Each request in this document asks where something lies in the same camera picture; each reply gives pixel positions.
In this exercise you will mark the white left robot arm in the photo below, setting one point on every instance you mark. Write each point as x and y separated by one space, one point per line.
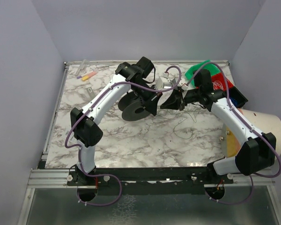
85 121

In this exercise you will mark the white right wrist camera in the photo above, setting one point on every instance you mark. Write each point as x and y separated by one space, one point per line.
182 87

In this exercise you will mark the black cable spool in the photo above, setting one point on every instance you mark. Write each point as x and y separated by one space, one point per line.
131 107

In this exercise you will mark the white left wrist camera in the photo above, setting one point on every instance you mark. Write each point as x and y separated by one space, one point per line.
164 83

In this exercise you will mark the black plastic bin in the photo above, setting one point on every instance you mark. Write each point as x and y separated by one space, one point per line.
237 98

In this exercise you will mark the red plastic bin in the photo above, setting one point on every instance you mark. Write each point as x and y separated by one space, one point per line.
218 82

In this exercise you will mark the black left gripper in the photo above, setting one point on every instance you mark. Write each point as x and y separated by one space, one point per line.
144 100

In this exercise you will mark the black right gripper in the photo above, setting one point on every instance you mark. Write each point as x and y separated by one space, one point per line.
182 100

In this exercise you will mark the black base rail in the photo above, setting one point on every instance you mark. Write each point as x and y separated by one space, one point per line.
147 181

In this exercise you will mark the clear plastic tube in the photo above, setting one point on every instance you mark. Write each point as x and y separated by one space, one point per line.
81 67

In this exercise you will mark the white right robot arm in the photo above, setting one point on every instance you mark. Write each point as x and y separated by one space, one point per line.
257 149

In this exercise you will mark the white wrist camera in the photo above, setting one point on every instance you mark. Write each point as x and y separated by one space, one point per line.
164 83
182 87

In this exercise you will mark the purple yellow pink markers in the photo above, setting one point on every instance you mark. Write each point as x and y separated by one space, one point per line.
87 76

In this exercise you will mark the aluminium frame rail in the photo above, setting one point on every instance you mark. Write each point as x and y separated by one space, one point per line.
29 193

